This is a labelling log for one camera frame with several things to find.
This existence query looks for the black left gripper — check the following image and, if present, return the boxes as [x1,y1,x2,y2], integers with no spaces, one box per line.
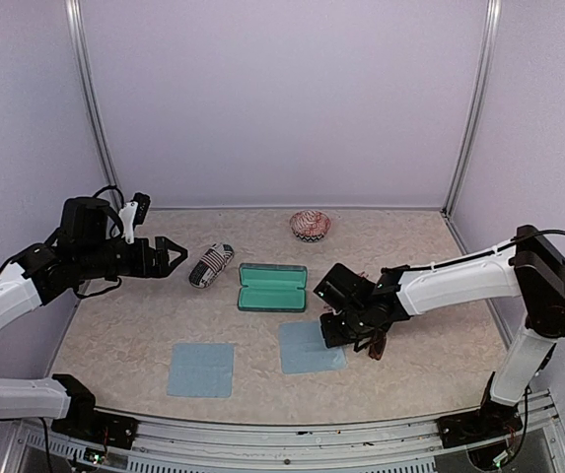
[76,235,187,280]

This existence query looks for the brown sunglasses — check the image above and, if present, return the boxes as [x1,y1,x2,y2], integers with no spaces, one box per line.
[354,330,387,361]

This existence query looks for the blue cleaning cloth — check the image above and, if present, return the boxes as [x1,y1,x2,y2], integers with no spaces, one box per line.
[167,343,234,399]
[278,321,347,374]

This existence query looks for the blue-green leather glasses case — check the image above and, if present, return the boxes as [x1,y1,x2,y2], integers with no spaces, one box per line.
[237,263,308,313]

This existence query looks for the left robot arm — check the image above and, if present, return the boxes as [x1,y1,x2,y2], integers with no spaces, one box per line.
[0,193,188,439]

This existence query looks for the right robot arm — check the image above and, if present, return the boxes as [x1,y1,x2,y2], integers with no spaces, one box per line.
[314,225,565,438]

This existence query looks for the american flag glasses case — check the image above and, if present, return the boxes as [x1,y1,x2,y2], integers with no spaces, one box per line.
[188,243,235,289]

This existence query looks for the red patterned ceramic bowl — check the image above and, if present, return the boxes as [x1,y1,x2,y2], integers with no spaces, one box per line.
[289,210,331,242]

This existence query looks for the black cable on left wrist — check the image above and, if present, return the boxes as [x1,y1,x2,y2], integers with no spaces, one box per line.
[95,184,125,237]

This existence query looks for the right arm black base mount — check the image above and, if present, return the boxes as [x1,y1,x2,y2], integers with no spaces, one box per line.
[436,387,524,448]

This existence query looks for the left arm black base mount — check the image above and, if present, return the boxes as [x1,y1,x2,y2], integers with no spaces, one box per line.
[51,410,139,450]

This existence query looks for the front aluminium rail base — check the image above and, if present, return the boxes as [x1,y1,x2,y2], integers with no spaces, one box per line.
[0,388,565,473]

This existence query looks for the left aluminium frame post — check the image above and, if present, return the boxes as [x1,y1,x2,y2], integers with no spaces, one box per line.
[64,0,121,188]

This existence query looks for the aluminium frame post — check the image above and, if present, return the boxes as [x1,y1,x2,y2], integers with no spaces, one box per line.
[64,0,121,188]
[442,0,502,220]

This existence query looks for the right aluminium frame post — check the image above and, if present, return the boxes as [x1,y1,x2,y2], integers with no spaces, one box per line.
[442,0,502,220]

